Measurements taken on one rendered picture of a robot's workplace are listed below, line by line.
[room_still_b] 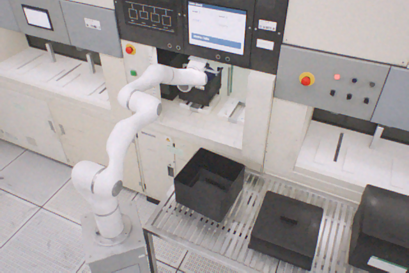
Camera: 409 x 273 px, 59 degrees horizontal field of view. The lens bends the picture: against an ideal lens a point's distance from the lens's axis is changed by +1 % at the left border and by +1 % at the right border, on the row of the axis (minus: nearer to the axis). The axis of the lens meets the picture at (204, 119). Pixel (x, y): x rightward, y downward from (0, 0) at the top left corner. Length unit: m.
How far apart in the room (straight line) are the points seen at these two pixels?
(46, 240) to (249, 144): 1.69
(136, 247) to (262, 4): 1.24
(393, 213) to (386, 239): 0.15
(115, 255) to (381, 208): 1.21
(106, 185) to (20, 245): 1.54
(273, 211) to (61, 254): 1.60
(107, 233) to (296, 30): 1.26
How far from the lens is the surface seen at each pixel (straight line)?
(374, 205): 1.77
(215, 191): 1.97
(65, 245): 2.86
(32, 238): 2.99
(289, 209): 1.83
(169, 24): 1.82
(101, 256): 1.83
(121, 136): 1.59
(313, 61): 1.62
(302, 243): 1.74
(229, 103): 2.33
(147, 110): 1.59
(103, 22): 2.06
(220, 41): 1.72
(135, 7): 1.89
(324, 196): 2.06
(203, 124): 2.21
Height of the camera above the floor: 2.29
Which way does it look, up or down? 39 degrees down
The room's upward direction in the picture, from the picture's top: straight up
